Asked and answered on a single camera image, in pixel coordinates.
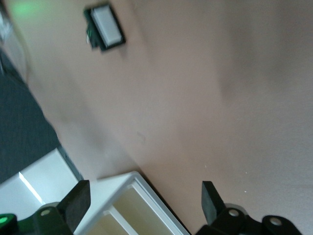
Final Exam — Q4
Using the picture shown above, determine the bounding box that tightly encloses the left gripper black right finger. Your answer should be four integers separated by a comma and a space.
195, 181, 304, 235

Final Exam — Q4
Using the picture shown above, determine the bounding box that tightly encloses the black switch white face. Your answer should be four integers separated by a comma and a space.
83, 1, 127, 53

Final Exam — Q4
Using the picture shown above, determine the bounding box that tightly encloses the brown table mat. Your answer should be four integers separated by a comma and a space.
4, 0, 313, 235

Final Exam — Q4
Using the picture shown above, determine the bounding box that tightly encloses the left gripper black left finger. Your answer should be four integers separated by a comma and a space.
0, 180, 92, 235

